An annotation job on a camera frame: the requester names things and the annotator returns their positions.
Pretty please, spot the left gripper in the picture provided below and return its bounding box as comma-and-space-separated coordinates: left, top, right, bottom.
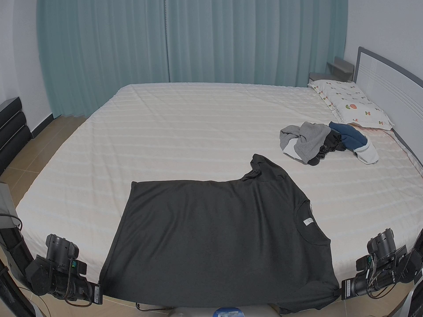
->
52, 272, 104, 306

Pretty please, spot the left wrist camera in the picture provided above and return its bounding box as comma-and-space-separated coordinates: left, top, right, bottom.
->
68, 258, 87, 276

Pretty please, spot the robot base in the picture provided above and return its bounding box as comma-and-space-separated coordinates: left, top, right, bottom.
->
175, 306, 275, 317

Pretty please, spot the black T-shirt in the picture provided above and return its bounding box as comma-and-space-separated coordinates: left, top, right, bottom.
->
98, 154, 346, 313

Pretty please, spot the blue-green curtain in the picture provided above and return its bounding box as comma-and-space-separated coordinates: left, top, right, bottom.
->
36, 0, 171, 119
165, 0, 349, 88

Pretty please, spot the grey bedside table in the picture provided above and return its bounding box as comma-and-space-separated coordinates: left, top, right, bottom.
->
309, 56, 356, 87

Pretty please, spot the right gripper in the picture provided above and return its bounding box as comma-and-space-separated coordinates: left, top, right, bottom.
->
342, 269, 398, 300

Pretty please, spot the black cable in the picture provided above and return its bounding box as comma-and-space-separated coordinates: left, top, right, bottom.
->
135, 302, 166, 313
0, 213, 24, 232

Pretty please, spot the bed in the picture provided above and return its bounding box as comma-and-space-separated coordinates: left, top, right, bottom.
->
15, 46, 423, 313

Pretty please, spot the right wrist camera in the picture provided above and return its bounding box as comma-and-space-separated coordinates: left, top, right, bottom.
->
356, 256, 375, 273

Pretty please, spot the white printed pillow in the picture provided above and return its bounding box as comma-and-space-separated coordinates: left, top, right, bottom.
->
307, 79, 396, 131

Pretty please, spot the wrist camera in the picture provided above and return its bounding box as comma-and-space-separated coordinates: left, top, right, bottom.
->
68, 258, 87, 276
356, 256, 375, 273

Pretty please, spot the pile of clothes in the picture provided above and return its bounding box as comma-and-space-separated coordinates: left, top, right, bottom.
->
279, 122, 380, 167

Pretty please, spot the black chest of drawers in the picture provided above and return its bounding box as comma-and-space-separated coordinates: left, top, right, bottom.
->
0, 97, 33, 176

